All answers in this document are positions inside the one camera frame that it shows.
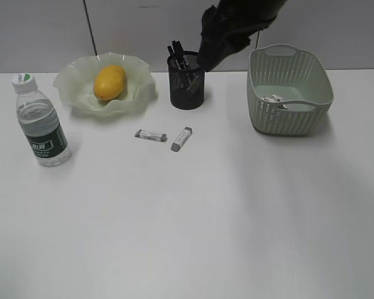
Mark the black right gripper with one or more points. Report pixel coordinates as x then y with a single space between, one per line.
227 27

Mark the black marker pen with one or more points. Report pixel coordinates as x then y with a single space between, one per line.
174 48
172 59
181 55

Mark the white waste paper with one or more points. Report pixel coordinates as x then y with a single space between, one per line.
275 99

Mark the grey white eraser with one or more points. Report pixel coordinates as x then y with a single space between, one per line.
181 139
151 135
191 78

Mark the yellow mango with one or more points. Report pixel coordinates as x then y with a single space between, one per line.
109 83

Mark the clear water bottle green label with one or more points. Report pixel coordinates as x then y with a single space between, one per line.
39 122

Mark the black mesh pen holder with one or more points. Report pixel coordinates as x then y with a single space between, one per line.
179 97

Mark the pale green plastic basket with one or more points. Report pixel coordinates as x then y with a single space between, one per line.
299 77

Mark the pale green wavy glass plate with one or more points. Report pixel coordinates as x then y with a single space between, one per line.
75 85

